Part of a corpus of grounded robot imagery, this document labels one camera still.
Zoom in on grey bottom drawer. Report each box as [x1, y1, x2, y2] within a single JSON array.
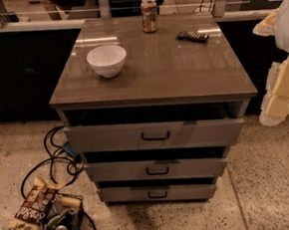
[[100, 184, 216, 204]]

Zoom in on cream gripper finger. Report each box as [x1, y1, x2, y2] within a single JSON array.
[[259, 56, 289, 126]]

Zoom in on black chocolate bar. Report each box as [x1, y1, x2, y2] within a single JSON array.
[[176, 31, 209, 44]]

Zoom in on grey top drawer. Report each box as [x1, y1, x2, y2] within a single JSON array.
[[64, 118, 244, 153]]

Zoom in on black cable behind cabinet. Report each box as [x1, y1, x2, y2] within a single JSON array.
[[191, 0, 214, 13]]

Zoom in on blue power plug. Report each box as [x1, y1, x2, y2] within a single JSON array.
[[62, 141, 80, 159]]

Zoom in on grey three-drawer cabinet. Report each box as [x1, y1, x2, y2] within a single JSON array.
[[50, 13, 257, 205]]

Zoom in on white ceramic bowl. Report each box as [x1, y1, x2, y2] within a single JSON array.
[[86, 45, 127, 78]]

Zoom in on black wire basket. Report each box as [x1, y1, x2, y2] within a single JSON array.
[[9, 193, 84, 230]]

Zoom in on grey drawer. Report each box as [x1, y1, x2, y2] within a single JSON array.
[[85, 158, 227, 182], [64, 118, 244, 153], [100, 184, 216, 204]]

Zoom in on orange drink can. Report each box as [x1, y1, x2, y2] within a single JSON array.
[[141, 0, 157, 33]]

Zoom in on black floor cables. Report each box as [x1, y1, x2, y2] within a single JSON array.
[[15, 122, 101, 230]]

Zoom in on brown sea salt chip bag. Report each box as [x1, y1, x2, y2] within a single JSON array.
[[8, 176, 63, 230]]

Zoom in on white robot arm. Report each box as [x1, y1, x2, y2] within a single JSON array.
[[253, 0, 289, 126]]

